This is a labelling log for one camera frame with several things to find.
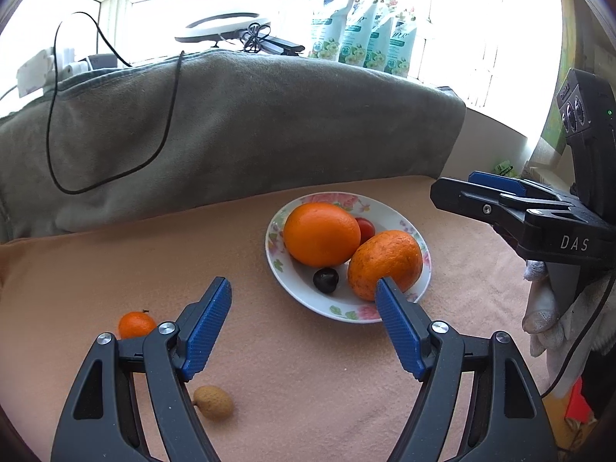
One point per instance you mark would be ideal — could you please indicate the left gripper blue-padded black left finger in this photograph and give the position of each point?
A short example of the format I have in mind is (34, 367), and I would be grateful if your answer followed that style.
(101, 421)

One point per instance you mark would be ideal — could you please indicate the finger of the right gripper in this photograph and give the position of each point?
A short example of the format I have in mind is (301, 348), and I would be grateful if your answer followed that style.
(499, 182)
(483, 203)

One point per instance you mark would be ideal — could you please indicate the red cherry tomato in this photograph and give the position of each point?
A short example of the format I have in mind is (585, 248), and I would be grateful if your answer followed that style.
(367, 229)

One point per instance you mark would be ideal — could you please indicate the dark plum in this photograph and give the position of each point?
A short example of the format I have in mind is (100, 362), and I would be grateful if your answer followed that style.
(326, 280)

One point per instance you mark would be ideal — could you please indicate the white gloved hand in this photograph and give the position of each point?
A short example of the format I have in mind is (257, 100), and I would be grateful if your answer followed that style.
(568, 338)

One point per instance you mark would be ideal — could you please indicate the green juice carton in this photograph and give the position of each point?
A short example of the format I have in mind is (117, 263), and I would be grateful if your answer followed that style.
(505, 169)

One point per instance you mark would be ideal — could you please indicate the small mandarin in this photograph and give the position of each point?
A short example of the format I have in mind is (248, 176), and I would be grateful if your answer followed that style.
(135, 325)

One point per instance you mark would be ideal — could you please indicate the brown longan upper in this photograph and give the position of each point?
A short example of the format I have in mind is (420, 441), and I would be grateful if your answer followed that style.
(213, 403)

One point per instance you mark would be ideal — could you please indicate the speckled orange on plate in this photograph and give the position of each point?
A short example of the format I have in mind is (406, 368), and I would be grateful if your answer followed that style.
(390, 254)

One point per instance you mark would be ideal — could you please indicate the large smooth orange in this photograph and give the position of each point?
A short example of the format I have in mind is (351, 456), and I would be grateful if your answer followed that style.
(321, 235)

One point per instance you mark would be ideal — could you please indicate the floral refill pouch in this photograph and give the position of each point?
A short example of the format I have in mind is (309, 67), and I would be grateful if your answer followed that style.
(327, 25)
(377, 49)
(357, 33)
(401, 44)

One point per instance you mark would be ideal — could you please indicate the pink blanket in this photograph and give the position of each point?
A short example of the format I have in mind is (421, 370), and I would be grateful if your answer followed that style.
(305, 387)

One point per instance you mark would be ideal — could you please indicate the floral white plate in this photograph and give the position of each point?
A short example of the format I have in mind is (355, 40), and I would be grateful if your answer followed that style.
(342, 304)

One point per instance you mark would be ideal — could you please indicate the grey blanket on backrest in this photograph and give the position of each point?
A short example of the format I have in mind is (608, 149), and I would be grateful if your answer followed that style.
(113, 146)

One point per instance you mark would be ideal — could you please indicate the black tripod stand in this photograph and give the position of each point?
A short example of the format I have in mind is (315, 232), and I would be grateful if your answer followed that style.
(257, 38)

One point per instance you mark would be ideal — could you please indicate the white power adapter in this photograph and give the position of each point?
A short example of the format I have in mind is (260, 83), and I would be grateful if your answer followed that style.
(36, 72)

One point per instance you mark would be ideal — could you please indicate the white ring light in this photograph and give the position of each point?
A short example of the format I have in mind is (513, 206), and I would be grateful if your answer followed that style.
(225, 26)

